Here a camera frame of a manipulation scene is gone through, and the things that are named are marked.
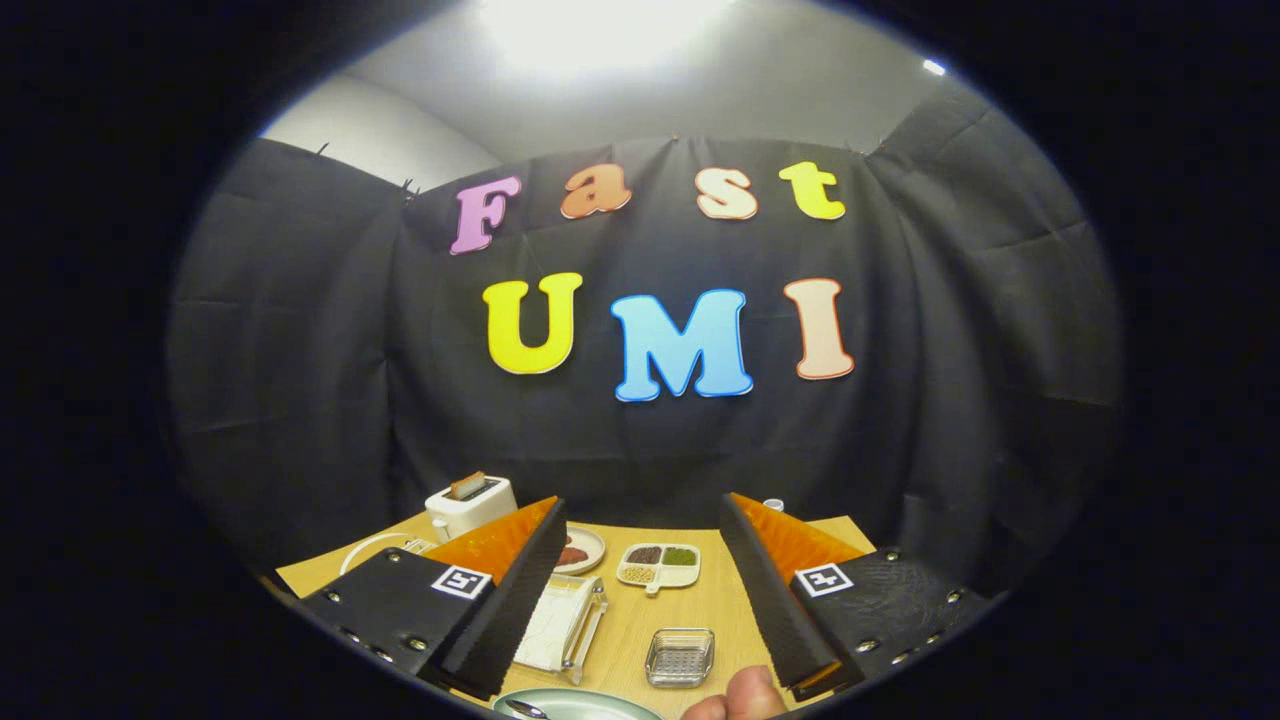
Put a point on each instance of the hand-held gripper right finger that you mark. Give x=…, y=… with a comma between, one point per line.
x=765, y=600

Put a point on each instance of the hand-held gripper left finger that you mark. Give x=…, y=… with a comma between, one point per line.
x=520, y=600

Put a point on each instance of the metal spoon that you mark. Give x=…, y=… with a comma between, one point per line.
x=525, y=708

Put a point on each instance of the pale green plate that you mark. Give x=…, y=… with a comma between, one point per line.
x=600, y=708

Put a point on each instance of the beige round plate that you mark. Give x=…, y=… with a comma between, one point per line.
x=595, y=545

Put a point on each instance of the white divided dish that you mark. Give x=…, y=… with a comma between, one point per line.
x=662, y=578

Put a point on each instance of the red sausage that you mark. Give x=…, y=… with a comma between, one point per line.
x=572, y=556

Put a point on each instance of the pile of green beans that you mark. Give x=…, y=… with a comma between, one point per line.
x=680, y=556

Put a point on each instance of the white toaster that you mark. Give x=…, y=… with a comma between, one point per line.
x=470, y=515

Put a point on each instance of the pile of yellow soybeans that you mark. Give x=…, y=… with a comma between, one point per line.
x=638, y=575

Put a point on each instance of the bread slice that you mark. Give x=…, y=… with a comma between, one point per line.
x=467, y=486

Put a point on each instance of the pile of dark red beans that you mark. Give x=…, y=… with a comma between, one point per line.
x=644, y=555

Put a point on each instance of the black backdrop cloth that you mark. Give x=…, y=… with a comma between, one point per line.
x=950, y=400

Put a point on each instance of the small ceiling spotlight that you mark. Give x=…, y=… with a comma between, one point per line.
x=934, y=67

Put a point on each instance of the ceiling light panel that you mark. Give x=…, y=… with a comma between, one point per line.
x=600, y=30

